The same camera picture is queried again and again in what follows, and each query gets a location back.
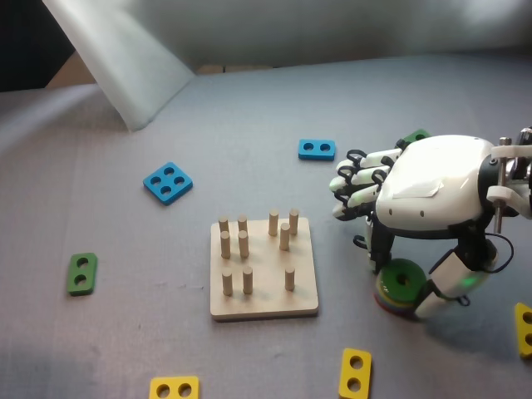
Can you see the yellow two-hole block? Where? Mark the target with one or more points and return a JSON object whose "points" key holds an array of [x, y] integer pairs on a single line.
{"points": [[355, 373], [173, 381], [521, 330]]}

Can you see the grey table cloth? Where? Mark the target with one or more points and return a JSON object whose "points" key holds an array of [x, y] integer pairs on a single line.
{"points": [[124, 332]]}

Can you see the stack of coloured rings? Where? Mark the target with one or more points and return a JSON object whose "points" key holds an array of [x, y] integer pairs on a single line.
{"points": [[390, 289]]}

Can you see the blue four-hole square block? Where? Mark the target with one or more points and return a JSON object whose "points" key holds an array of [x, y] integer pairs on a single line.
{"points": [[168, 195]]}

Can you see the blue two-hole block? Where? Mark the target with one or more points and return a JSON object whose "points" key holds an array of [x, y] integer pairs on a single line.
{"points": [[316, 154]]}

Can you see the white translucent sheet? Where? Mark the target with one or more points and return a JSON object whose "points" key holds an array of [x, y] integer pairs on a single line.
{"points": [[124, 75]]}

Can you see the green two-hole block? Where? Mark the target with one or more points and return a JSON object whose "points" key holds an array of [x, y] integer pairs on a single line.
{"points": [[82, 287], [413, 137]]}

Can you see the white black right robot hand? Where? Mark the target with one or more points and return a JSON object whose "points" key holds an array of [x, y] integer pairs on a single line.
{"points": [[428, 187]]}

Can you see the wooden peg board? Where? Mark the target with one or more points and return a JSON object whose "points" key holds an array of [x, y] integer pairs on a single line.
{"points": [[262, 299]]}

